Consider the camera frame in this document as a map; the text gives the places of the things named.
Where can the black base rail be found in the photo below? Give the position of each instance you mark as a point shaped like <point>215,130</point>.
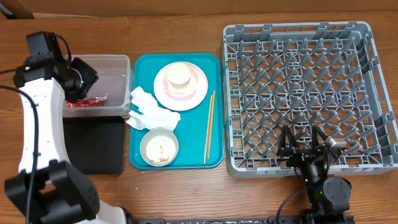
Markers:
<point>269,220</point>

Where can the pink large plate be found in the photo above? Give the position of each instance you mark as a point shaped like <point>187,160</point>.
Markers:
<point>199,90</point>

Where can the wooden chopstick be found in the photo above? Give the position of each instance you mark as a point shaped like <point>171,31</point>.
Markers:
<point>207,130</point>
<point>211,124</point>

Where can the rice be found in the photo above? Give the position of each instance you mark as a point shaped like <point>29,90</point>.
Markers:
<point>160,150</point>

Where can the black plastic tray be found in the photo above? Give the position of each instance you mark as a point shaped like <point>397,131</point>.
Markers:
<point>95,145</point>

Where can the white paper cup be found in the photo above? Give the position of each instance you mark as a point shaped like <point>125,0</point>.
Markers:
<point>179,74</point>

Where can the left wooden chopstick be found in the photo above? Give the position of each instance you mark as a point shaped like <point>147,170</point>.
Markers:
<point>207,130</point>

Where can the right wooden chopstick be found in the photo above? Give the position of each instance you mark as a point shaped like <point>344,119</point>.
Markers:
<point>211,124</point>

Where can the clear plastic bin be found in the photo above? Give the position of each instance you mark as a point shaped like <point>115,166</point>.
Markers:
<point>114,83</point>

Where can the teal plastic tray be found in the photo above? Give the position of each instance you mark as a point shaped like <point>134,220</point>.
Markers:
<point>149,72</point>

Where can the pink small plate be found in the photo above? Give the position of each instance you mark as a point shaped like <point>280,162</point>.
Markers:
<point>181,91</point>

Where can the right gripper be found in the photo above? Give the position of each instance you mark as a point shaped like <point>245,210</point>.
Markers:
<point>301,154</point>

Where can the red snack wrapper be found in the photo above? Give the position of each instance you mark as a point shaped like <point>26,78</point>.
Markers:
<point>92,102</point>

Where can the cardboard backdrop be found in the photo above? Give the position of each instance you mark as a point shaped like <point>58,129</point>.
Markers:
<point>113,8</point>

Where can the grey dishwasher rack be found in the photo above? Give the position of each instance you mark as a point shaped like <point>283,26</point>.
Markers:
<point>299,75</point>

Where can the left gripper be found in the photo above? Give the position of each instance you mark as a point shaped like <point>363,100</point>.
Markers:
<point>91,78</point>

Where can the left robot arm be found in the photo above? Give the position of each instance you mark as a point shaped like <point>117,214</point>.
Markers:
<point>48,189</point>

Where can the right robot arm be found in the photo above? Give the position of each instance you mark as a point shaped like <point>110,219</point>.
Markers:
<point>328,196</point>

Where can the grey bowl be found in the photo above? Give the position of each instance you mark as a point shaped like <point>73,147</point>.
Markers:
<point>151,134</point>

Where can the white napkin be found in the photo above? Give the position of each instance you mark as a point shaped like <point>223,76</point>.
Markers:
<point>150,115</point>

